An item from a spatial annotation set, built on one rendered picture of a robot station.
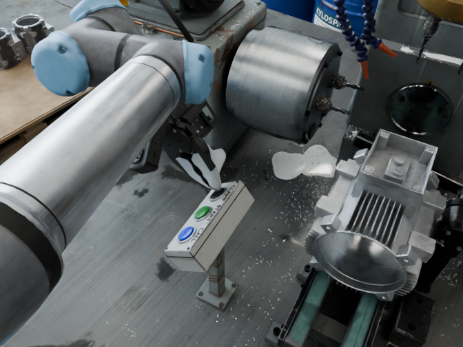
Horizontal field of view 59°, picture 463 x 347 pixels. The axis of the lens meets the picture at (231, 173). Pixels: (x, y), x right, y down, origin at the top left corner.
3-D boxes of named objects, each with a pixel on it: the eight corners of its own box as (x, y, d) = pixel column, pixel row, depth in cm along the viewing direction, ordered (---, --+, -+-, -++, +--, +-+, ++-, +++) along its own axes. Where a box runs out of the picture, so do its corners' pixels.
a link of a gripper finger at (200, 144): (222, 164, 68) (191, 122, 65) (217, 170, 67) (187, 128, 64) (203, 168, 72) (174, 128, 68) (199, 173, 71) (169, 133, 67)
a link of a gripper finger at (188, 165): (231, 173, 76) (203, 133, 73) (215, 194, 73) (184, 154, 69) (220, 175, 78) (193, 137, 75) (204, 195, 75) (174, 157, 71)
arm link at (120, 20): (53, 22, 58) (85, 7, 65) (103, 86, 63) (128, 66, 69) (89, -8, 55) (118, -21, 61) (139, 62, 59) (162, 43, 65)
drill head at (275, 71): (228, 76, 124) (227, -6, 105) (344, 114, 112) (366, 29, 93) (181, 123, 109) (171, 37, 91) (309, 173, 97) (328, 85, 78)
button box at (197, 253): (229, 202, 80) (214, 182, 78) (255, 200, 74) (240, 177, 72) (180, 271, 69) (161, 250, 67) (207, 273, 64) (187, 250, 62)
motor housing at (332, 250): (333, 197, 91) (351, 134, 77) (420, 233, 85) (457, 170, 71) (297, 268, 79) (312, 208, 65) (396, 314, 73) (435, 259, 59)
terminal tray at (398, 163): (368, 156, 78) (378, 127, 73) (425, 176, 75) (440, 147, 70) (348, 198, 71) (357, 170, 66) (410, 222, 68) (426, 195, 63)
